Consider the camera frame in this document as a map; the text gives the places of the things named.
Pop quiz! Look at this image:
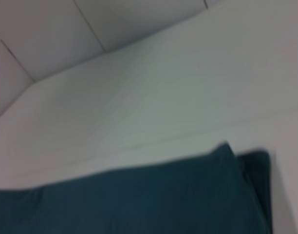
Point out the teal t-shirt with FREE print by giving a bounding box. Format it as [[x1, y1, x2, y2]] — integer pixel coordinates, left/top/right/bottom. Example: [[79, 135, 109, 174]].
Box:
[[0, 141, 273, 234]]

